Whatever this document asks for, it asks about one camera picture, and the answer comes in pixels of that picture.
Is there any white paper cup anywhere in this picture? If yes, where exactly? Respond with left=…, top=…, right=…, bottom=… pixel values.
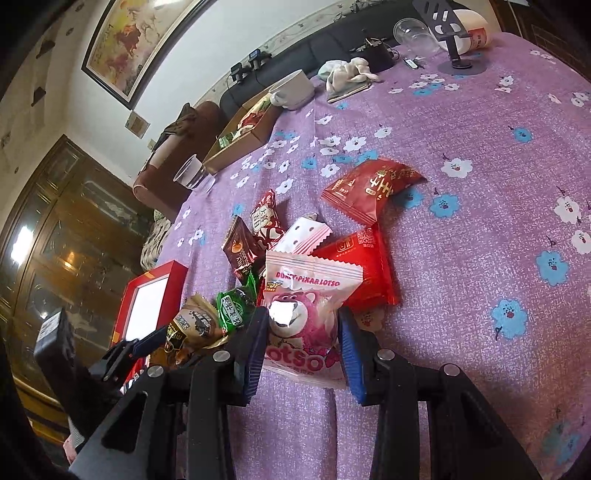
left=451, top=9, right=494, bottom=52

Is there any framed painting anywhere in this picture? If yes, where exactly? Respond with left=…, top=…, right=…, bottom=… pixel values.
left=81, top=0, right=218, bottom=110

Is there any flat red square snack packet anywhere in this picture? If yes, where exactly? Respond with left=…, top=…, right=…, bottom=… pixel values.
left=310, top=224, right=400, bottom=313

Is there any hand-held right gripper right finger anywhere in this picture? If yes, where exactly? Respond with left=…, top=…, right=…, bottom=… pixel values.
left=337, top=308, right=544, bottom=480

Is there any grey phone stand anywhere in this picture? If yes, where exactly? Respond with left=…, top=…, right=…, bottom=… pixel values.
left=412, top=0, right=488, bottom=75

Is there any purple floral tablecloth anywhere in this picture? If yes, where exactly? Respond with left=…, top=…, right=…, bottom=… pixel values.
left=159, top=31, right=591, bottom=480

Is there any red white snack packet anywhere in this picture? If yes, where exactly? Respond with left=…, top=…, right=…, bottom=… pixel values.
left=250, top=188, right=287, bottom=252

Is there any black device on sofa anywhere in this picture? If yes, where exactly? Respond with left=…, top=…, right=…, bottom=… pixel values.
left=229, top=52, right=273, bottom=88

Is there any white plush cloth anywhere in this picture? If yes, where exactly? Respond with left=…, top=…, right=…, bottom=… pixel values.
left=318, top=57, right=382, bottom=95

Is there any clear plastic cup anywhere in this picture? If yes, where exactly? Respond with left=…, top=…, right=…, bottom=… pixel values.
left=172, top=154, right=209, bottom=191

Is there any white ceramic mug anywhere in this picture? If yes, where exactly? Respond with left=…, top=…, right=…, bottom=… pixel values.
left=268, top=69, right=317, bottom=110

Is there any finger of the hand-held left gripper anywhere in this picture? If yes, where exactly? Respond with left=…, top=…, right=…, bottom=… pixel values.
left=100, top=325, right=170, bottom=382

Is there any green snack packet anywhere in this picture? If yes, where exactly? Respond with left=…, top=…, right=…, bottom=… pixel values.
left=216, top=273, right=259, bottom=335

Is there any dark wooden cabinet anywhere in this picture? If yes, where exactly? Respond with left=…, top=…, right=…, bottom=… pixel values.
left=0, top=134, right=155, bottom=418

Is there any cardboard box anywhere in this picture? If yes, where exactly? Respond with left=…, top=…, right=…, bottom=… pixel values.
left=202, top=89, right=284, bottom=175

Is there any brown armchair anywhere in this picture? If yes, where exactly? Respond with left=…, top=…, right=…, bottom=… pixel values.
left=133, top=100, right=230, bottom=223

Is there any notebook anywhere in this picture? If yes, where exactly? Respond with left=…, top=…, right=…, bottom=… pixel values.
left=327, top=83, right=373, bottom=104

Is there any dark brown snack packet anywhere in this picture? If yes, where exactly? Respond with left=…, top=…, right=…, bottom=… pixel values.
left=222, top=216, right=267, bottom=284

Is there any patterned cushion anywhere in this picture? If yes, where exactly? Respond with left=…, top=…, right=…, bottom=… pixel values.
left=139, top=216, right=174, bottom=273

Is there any red gift box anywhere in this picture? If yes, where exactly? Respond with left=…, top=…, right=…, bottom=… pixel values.
left=110, top=260, right=189, bottom=395

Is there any puffy red snack packet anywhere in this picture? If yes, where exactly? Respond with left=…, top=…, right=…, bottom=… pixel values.
left=321, top=158, right=426, bottom=226

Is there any black sofa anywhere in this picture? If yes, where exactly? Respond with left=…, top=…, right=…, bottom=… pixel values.
left=219, top=9, right=419, bottom=121

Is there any pink bear snack packet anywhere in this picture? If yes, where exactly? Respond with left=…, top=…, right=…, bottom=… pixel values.
left=261, top=250, right=363, bottom=391

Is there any beige brown snack packet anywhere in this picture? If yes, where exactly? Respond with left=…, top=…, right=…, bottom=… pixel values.
left=150, top=293, right=229, bottom=367

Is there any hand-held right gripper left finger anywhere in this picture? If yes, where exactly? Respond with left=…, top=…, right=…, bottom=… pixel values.
left=69, top=305, right=271, bottom=480

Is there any black bag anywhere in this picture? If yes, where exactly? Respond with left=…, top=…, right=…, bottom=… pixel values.
left=355, top=38, right=399, bottom=73

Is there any pink striped snack packet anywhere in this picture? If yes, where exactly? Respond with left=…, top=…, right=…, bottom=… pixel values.
left=276, top=212, right=333, bottom=256

